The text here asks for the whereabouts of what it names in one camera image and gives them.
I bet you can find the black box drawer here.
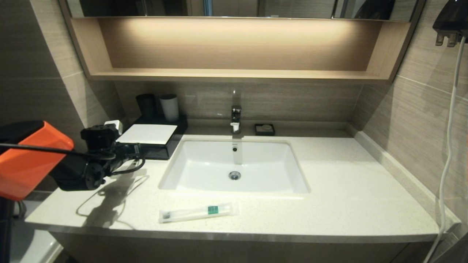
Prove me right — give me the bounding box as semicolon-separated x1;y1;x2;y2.
141;145;171;160

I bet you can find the black box white lid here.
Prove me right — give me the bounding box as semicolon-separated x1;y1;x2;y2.
117;124;182;160

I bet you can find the black cup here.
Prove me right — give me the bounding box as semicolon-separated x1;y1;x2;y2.
136;94;158;119

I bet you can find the grey white cup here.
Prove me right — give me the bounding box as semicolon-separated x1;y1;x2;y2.
160;94;180;122

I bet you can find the white sink basin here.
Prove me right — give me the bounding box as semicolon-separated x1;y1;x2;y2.
158;138;310;194

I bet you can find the packaged toothbrush green label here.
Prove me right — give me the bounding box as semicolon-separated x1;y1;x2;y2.
158;202;239;223

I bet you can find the chrome faucet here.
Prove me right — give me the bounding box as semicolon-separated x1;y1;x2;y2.
230;105;242;134

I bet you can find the white bathtub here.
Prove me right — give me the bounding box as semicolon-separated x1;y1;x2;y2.
10;204;63;263

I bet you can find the black soap dish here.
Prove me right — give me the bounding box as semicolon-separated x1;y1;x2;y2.
254;123;275;137

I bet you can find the mirror cabinet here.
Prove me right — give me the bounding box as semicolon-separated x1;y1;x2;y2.
58;0;427;20

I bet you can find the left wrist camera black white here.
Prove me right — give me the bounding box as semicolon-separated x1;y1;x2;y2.
80;120;124;153

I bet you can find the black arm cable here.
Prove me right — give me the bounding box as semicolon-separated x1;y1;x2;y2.
0;142;146;176

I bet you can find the wooden wall shelf niche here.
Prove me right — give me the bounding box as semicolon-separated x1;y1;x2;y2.
71;16;412;82

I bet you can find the black wall hair dryer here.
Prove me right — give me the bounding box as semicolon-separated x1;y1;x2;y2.
432;0;468;47

